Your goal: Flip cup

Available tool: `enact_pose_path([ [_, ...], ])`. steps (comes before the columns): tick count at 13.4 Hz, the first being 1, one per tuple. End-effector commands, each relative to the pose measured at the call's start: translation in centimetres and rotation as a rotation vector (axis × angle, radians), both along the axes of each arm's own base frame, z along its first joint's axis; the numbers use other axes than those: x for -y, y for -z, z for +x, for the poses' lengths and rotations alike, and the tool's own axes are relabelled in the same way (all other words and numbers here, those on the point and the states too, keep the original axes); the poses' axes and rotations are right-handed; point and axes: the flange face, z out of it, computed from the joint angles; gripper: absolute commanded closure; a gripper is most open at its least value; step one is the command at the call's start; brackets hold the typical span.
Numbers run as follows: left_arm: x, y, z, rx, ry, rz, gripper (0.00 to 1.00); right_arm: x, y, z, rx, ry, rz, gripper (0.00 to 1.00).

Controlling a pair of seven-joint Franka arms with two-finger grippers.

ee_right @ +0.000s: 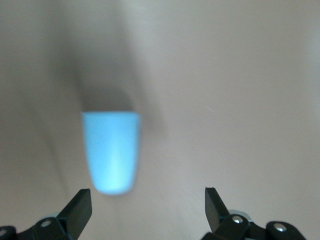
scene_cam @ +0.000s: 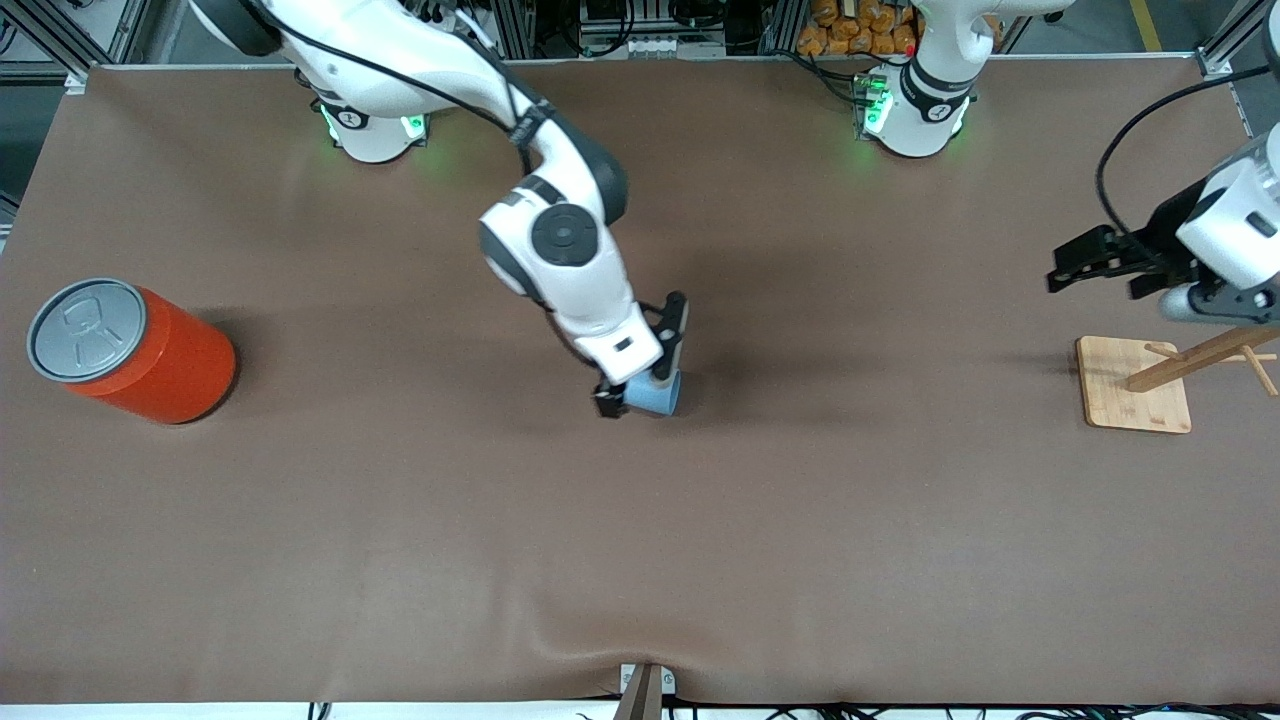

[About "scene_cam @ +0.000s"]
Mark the grey bracket with brown post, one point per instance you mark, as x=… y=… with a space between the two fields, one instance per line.
x=645 y=700

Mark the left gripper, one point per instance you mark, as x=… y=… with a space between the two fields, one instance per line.
x=1166 y=236

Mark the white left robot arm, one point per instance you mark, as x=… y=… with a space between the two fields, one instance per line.
x=930 y=110

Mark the blue plastic cup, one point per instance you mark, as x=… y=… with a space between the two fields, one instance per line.
x=655 y=400

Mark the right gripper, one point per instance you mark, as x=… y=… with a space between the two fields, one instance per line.
x=609 y=399

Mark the orange can with grey lid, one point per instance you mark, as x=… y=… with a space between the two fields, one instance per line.
x=170 y=365

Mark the orange mesh bag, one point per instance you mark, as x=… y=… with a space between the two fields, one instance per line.
x=850 y=35

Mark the white corner clamp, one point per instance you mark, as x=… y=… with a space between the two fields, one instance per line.
x=75 y=83
x=1217 y=68

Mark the brown table mat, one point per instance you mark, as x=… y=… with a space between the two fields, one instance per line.
x=640 y=520

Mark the bamboo cup rack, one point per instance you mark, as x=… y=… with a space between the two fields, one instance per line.
x=1135 y=395

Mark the aluminium frame strut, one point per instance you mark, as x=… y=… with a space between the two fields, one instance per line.
x=780 y=28
x=512 y=30
x=55 y=40
x=1228 y=35

